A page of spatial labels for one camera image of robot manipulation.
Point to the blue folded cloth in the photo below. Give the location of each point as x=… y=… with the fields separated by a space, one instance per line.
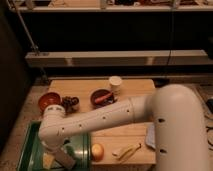
x=150 y=136

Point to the green plastic tray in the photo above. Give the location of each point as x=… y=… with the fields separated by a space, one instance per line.
x=31 y=158

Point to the orange carrot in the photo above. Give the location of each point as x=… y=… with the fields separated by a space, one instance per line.
x=102 y=98

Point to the pale yellow banana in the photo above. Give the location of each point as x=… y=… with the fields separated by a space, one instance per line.
x=126 y=152

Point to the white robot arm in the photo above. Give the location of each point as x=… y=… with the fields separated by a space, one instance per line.
x=180 y=133

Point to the slanted metal pole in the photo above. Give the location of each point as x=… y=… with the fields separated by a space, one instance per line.
x=34 y=48

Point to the orange bowl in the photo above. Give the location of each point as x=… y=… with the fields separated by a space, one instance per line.
x=47 y=99

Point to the white plastic cup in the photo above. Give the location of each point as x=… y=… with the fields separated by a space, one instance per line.
x=115 y=84

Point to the yellow red apple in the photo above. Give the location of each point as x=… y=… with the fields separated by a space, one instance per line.
x=97 y=152

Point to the dark bowl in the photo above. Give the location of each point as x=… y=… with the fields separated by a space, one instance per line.
x=99 y=93

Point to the grey metal shelf rail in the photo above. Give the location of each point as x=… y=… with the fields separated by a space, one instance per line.
x=118 y=58

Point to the wooden cutting board table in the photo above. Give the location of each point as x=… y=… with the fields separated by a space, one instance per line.
x=83 y=86

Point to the upper white shelf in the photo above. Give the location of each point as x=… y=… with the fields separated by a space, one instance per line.
x=110 y=5

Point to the dark grape bunch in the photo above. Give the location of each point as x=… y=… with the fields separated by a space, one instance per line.
x=71 y=104

